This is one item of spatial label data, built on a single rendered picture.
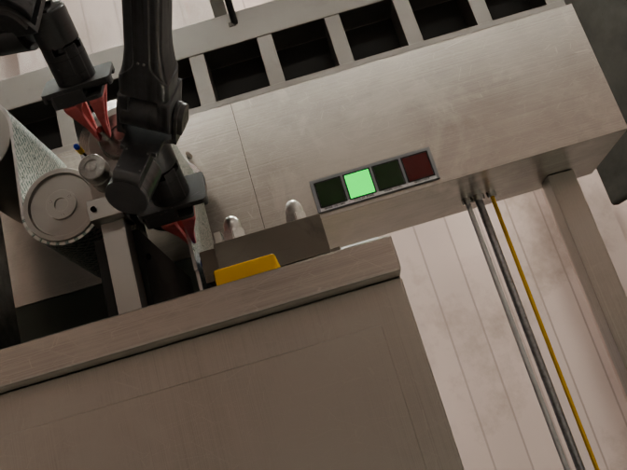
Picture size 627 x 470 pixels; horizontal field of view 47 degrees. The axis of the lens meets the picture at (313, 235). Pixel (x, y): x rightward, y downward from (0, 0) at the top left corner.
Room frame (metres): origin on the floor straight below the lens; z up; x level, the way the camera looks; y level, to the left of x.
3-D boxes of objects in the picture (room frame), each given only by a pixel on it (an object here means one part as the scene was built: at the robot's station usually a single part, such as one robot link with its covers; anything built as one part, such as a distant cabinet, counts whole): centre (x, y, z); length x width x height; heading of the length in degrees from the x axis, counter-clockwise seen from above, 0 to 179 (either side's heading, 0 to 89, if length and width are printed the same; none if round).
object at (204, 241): (1.14, 0.18, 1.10); 0.23 x 0.01 x 0.18; 0
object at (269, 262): (0.79, 0.08, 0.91); 0.07 x 0.07 x 0.02; 0
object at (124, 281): (0.98, 0.28, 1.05); 0.06 x 0.05 x 0.31; 0
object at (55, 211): (1.15, 0.36, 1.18); 0.26 x 0.12 x 0.12; 0
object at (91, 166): (0.95, 0.28, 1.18); 0.04 x 0.02 x 0.04; 90
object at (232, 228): (1.02, 0.11, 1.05); 0.04 x 0.04 x 0.04
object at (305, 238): (1.19, 0.06, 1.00); 0.40 x 0.16 x 0.06; 0
